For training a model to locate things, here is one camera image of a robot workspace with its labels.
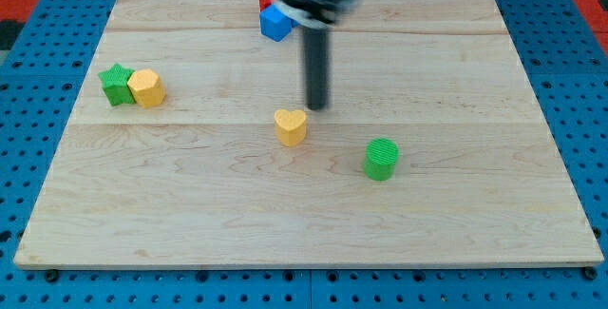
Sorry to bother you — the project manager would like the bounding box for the yellow hexagon block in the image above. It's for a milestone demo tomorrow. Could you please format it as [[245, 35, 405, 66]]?
[[127, 68, 166, 108]]

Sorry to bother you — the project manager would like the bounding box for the green star block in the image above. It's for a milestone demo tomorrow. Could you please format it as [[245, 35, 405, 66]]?
[[98, 64, 135, 106]]

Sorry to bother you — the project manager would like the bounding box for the wooden board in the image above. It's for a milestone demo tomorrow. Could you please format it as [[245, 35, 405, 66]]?
[[14, 0, 604, 270]]

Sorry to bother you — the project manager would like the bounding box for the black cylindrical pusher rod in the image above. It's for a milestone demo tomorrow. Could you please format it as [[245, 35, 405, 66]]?
[[302, 27, 330, 110]]

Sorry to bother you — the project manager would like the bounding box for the yellow heart block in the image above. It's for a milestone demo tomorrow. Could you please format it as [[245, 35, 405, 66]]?
[[274, 109, 307, 147]]

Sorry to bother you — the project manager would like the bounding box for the green cylinder block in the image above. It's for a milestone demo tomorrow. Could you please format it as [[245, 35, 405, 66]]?
[[363, 138, 400, 181]]

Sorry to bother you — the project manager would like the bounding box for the blue cube block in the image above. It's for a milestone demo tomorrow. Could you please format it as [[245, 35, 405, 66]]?
[[259, 5, 299, 42]]

